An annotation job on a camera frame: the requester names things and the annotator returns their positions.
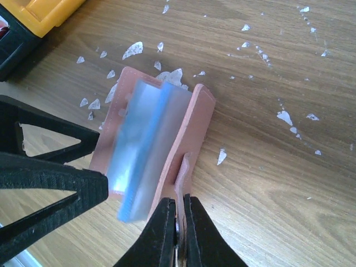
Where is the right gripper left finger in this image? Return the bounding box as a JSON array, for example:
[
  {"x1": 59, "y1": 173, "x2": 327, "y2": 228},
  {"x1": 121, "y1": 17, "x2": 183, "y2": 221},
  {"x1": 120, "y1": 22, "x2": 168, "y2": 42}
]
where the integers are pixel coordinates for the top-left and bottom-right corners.
[{"x1": 114, "y1": 197, "x2": 176, "y2": 266}]

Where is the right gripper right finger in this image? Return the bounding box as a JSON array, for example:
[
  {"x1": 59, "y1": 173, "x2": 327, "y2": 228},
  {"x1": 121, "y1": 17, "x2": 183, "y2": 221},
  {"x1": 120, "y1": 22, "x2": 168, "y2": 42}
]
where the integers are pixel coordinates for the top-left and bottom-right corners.
[{"x1": 184, "y1": 194, "x2": 247, "y2": 267}]

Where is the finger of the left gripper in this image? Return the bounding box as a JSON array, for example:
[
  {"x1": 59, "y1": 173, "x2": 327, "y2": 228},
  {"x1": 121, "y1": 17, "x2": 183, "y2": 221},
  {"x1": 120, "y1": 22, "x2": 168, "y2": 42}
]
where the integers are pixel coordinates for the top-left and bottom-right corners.
[
  {"x1": 1, "y1": 152, "x2": 108, "y2": 261},
  {"x1": 0, "y1": 94, "x2": 101, "y2": 165}
]

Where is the black bin with red cards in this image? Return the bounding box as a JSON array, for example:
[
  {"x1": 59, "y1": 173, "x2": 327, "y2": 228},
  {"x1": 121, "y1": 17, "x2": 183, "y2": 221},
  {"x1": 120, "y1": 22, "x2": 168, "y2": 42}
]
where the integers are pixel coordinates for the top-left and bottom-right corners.
[{"x1": 1, "y1": 4, "x2": 42, "y2": 82}]

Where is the yellow bin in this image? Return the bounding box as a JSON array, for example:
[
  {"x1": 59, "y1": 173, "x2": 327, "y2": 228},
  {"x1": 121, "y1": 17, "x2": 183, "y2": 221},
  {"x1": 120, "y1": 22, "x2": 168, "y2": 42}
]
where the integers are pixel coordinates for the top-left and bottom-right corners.
[{"x1": 22, "y1": 0, "x2": 84, "y2": 37}]

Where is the white debris pile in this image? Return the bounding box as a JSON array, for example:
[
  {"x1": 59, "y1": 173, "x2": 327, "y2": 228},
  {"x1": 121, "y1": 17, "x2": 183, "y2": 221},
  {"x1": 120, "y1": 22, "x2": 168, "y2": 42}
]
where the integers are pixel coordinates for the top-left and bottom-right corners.
[{"x1": 80, "y1": 42, "x2": 189, "y2": 110}]

